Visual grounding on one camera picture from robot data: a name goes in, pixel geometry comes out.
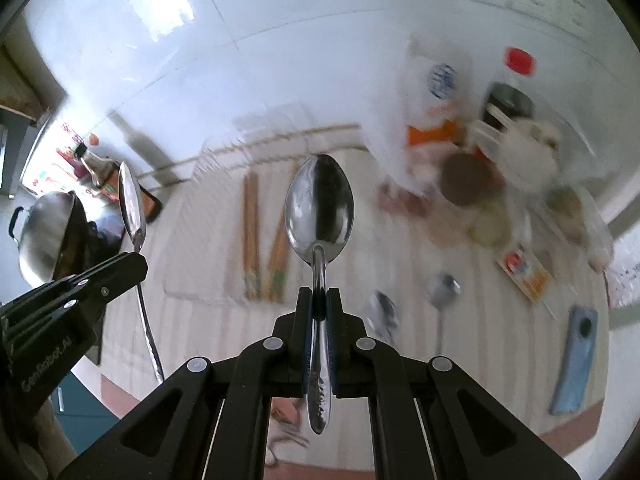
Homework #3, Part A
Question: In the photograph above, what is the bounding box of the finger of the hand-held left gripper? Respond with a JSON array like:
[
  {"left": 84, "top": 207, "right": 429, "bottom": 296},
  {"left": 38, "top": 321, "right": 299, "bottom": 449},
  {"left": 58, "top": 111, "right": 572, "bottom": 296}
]
[
  {"left": 0, "top": 254, "right": 149, "bottom": 318},
  {"left": 0, "top": 295, "right": 109, "bottom": 342}
]

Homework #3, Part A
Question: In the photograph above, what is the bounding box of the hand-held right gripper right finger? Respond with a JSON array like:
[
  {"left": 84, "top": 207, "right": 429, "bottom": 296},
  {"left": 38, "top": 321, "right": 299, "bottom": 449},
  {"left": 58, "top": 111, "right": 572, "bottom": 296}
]
[{"left": 326, "top": 289, "right": 571, "bottom": 480}]

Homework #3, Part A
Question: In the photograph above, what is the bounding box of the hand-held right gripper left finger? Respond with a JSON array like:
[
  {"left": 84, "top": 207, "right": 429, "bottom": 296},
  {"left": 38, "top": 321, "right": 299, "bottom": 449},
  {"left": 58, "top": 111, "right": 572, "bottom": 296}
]
[{"left": 65, "top": 287, "right": 314, "bottom": 480}]

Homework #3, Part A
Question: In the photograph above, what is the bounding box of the stainless steel spoon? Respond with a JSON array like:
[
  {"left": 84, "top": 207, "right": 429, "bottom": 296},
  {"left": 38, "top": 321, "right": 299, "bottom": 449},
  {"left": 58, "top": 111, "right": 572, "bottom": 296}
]
[
  {"left": 118, "top": 161, "right": 167, "bottom": 385},
  {"left": 427, "top": 272, "right": 462, "bottom": 358},
  {"left": 284, "top": 154, "right": 356, "bottom": 436},
  {"left": 367, "top": 290, "right": 403, "bottom": 346}
]

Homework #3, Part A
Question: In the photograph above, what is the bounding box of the clear plastic tray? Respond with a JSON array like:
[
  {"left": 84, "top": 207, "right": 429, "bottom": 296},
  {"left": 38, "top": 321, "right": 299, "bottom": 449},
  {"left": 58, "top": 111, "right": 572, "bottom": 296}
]
[{"left": 162, "top": 102, "right": 351, "bottom": 308}]

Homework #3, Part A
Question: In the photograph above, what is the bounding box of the set of wooden chopsticks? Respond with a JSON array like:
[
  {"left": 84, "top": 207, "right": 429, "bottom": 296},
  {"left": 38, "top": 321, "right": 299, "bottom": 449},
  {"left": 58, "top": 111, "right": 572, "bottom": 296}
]
[{"left": 241, "top": 170, "right": 293, "bottom": 303}]

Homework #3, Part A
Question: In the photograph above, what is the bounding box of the person's left forearm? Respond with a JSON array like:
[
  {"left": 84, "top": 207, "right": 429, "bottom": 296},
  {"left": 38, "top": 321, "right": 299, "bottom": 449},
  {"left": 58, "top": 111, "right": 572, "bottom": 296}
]
[{"left": 10, "top": 390, "right": 78, "bottom": 480}]

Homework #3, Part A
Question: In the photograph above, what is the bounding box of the teal base cabinet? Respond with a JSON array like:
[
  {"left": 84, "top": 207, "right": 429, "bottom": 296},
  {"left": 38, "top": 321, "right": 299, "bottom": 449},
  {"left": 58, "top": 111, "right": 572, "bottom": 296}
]
[{"left": 47, "top": 340, "right": 123, "bottom": 421}]

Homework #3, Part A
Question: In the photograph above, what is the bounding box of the stainless steel wok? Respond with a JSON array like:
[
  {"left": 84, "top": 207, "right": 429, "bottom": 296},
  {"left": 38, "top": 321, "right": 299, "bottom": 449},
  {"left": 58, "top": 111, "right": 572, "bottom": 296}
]
[{"left": 9, "top": 191, "right": 93, "bottom": 286}]

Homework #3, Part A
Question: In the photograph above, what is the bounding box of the striped cat print tablecloth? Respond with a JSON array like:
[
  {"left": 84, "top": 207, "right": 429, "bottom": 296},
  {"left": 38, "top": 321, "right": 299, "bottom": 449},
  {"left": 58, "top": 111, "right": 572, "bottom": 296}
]
[{"left": 100, "top": 130, "right": 613, "bottom": 461}]

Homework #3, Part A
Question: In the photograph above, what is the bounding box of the soy sauce bottle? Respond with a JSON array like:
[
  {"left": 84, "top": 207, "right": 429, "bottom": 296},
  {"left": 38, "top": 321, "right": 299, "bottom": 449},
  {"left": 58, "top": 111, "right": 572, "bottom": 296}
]
[{"left": 74, "top": 144, "right": 163, "bottom": 222}]

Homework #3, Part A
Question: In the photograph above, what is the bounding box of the pink food packet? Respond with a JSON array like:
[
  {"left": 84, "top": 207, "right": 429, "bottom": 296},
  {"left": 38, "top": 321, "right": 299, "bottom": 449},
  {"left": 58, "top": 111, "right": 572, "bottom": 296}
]
[{"left": 377, "top": 182, "right": 441, "bottom": 218}]

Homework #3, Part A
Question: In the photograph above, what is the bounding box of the spice jar with brown lid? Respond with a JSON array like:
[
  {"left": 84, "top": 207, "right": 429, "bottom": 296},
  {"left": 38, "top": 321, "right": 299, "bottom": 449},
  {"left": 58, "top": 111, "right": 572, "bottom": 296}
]
[{"left": 425, "top": 152, "right": 501, "bottom": 246}]

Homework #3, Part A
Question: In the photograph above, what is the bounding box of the small colourful cardboard box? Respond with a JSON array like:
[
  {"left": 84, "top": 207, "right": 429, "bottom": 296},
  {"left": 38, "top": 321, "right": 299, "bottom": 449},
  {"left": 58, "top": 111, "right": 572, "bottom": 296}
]
[{"left": 496, "top": 244, "right": 556, "bottom": 306}]

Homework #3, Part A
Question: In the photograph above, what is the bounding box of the range hood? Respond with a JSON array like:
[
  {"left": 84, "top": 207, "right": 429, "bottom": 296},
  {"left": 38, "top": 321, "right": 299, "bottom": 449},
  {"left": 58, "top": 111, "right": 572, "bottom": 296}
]
[{"left": 0, "top": 40, "right": 68, "bottom": 198}]

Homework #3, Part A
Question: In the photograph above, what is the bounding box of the white and orange salt bag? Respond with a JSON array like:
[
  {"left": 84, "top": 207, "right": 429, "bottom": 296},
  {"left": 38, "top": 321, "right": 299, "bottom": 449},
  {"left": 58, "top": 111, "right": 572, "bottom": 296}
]
[{"left": 395, "top": 35, "right": 476, "bottom": 161}]

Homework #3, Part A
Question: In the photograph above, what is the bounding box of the blue smartphone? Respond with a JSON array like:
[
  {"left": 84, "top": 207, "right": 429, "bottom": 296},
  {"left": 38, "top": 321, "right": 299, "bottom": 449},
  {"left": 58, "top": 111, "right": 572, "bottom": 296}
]
[{"left": 549, "top": 305, "right": 600, "bottom": 416}]

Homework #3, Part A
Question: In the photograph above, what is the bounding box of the oil bottle with white lid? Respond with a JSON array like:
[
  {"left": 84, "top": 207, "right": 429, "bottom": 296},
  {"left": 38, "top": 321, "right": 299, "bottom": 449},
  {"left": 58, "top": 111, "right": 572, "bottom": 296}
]
[{"left": 462, "top": 105, "right": 563, "bottom": 251}]

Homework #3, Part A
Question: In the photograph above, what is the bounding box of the clear plastic bag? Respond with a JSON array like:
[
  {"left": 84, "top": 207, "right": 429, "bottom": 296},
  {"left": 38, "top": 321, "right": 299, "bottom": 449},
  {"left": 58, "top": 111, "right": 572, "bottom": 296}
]
[{"left": 530, "top": 180, "right": 616, "bottom": 276}]

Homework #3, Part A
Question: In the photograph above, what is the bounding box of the dark bottle with red cap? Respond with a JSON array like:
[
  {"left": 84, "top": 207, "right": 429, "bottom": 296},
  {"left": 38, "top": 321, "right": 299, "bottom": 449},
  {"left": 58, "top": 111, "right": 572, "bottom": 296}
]
[{"left": 480, "top": 46, "right": 538, "bottom": 131}]

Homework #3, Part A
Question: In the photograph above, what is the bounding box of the patterned glass sliding door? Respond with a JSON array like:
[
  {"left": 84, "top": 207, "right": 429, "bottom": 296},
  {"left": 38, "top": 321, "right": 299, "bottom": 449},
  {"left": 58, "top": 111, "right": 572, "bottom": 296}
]
[{"left": 602, "top": 200, "right": 640, "bottom": 331}]

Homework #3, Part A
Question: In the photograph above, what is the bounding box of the colourful wall sticker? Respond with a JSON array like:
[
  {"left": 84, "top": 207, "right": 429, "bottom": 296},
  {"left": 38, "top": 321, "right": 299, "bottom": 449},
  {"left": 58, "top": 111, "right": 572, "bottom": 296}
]
[{"left": 30, "top": 122, "right": 101, "bottom": 198}]

